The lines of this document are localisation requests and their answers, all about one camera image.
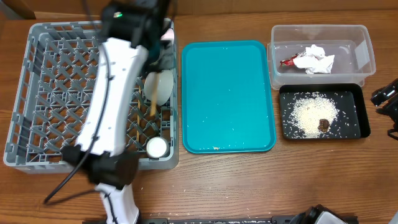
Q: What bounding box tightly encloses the grey bowl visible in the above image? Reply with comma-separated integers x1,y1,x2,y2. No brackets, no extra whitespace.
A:
144,70,174,106

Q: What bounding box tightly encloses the wooden chopstick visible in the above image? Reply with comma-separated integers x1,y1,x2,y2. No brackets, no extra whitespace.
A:
136,86,141,142
150,72,159,116

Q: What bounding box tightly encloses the white cup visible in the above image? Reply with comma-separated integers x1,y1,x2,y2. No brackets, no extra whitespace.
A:
146,137,170,159

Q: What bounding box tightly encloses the white napkin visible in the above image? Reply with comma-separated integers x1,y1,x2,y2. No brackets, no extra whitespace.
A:
294,44,335,74

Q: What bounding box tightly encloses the rice pile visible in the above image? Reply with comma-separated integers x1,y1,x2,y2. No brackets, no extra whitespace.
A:
282,91,358,139

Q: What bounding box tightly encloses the brown food scrap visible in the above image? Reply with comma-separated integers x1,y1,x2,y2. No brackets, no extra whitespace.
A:
318,119,330,133

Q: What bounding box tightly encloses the red wrapper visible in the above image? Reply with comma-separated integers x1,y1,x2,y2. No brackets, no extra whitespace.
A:
280,54,299,67

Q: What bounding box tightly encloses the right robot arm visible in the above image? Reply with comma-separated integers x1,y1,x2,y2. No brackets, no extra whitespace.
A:
371,79,397,140

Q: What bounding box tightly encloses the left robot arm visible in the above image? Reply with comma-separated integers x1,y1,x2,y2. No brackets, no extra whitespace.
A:
60,1,170,223

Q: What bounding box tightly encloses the teal serving tray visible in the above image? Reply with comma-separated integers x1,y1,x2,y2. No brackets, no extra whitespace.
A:
181,40,277,154

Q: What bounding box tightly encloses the grey plastic dish rack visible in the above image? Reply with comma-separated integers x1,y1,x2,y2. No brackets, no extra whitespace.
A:
3,21,179,174

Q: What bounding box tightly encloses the clear plastic bin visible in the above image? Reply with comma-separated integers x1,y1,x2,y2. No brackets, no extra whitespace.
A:
267,24,376,90

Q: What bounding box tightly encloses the black tray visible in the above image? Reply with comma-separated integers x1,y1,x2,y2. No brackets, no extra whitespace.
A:
279,83,371,139

